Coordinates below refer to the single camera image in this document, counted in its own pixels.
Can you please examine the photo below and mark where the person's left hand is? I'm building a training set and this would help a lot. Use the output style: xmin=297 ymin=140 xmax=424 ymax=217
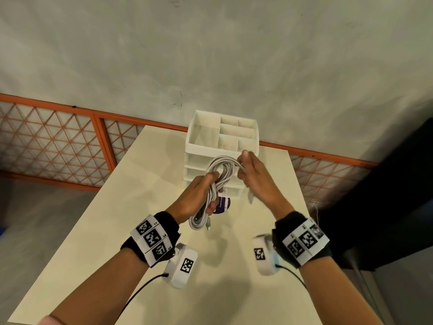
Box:
xmin=165 ymin=171 xmax=223 ymax=225

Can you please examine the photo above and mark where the person's right hand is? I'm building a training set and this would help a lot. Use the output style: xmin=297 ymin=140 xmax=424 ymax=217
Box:
xmin=237 ymin=150 xmax=295 ymax=221

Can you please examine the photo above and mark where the white cable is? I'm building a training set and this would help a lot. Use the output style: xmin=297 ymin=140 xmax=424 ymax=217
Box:
xmin=188 ymin=155 xmax=255 ymax=231

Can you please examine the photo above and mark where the person's right forearm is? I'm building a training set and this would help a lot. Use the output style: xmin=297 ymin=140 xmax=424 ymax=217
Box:
xmin=299 ymin=258 xmax=385 ymax=325

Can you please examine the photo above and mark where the person's left forearm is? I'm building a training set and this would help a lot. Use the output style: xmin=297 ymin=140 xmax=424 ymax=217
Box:
xmin=49 ymin=248 xmax=150 ymax=325

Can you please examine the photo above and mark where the purple and white small packet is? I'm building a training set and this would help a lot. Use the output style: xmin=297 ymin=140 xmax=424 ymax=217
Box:
xmin=214 ymin=196 xmax=231 ymax=216

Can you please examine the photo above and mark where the white drawer organizer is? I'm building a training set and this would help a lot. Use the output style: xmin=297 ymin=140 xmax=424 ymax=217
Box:
xmin=183 ymin=110 xmax=260 ymax=200

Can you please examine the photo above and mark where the black left wristband with markers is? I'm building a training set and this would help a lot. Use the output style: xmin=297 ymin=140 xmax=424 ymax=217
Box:
xmin=120 ymin=211 xmax=181 ymax=268

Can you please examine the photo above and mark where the black wristband with markers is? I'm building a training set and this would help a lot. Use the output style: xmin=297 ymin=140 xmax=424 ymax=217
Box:
xmin=120 ymin=211 xmax=181 ymax=268
xmin=272 ymin=211 xmax=334 ymax=270

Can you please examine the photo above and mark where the black right wristband with markers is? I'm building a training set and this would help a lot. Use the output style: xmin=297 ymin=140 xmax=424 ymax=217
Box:
xmin=272 ymin=211 xmax=334 ymax=270

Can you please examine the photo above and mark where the orange lattice fence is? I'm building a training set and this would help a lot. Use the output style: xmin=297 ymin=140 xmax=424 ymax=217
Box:
xmin=0 ymin=93 xmax=380 ymax=211

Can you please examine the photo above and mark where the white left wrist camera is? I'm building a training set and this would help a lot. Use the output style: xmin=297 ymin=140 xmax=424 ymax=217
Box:
xmin=164 ymin=242 xmax=199 ymax=290

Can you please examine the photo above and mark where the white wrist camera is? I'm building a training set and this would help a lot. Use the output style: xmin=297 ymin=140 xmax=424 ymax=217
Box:
xmin=164 ymin=242 xmax=199 ymax=290
xmin=252 ymin=234 xmax=282 ymax=277

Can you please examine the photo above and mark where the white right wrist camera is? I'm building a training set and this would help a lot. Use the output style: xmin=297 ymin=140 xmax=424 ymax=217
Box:
xmin=252 ymin=234 xmax=282 ymax=277

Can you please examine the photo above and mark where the black right camera cable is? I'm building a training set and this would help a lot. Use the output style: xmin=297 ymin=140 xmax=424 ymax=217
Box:
xmin=275 ymin=264 xmax=307 ymax=290

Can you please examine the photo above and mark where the black camera cable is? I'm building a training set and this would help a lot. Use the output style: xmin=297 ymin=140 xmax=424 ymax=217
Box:
xmin=116 ymin=273 xmax=170 ymax=323
xmin=275 ymin=264 xmax=307 ymax=290

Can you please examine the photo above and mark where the black left camera cable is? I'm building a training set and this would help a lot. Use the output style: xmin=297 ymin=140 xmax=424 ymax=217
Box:
xmin=116 ymin=273 xmax=170 ymax=323

